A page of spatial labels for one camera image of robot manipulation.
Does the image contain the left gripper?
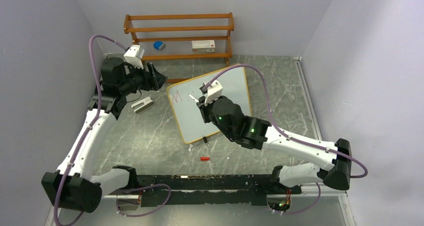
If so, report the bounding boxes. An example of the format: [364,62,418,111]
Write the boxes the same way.
[119,60,169,96]

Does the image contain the yellow framed whiteboard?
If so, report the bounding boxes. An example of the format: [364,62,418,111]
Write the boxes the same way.
[166,67,252,144]

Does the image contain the red marker cap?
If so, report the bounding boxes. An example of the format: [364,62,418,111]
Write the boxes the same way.
[199,157,210,162]

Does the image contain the white red-ended marker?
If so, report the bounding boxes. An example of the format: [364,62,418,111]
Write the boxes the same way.
[188,94,199,104]

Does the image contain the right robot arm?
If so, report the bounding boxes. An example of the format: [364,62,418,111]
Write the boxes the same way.
[195,96,352,193]

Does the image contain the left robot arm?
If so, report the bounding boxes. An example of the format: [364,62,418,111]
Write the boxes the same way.
[41,57,168,213]

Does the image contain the blue whiteboard eraser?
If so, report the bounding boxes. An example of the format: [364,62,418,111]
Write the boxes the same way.
[153,41,166,51]

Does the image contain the grey white stapler-like block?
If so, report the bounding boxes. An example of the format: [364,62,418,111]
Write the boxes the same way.
[131,96,154,114]

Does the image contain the wooden two-tier rack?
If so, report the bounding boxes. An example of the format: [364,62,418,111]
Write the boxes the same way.
[123,12,235,67]

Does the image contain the white red marker box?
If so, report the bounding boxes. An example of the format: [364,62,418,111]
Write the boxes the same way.
[191,40,216,53]

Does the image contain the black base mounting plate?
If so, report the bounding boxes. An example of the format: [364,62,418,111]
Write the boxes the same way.
[112,174,302,207]

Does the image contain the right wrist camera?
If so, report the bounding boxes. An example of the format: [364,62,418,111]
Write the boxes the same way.
[200,80,223,106]

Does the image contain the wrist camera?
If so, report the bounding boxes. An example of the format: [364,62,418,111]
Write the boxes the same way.
[123,44,145,69]
[200,80,223,106]

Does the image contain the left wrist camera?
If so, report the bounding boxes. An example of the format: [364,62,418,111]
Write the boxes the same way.
[123,44,145,69]

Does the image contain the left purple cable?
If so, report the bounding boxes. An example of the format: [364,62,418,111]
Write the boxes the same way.
[52,34,172,226]

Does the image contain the purple cable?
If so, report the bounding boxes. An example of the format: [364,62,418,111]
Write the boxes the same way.
[52,34,172,226]
[202,64,369,216]

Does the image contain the aluminium rail frame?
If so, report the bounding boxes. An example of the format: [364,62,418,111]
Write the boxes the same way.
[47,183,349,226]

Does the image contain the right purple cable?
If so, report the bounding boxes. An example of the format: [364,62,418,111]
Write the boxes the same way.
[202,64,369,216]

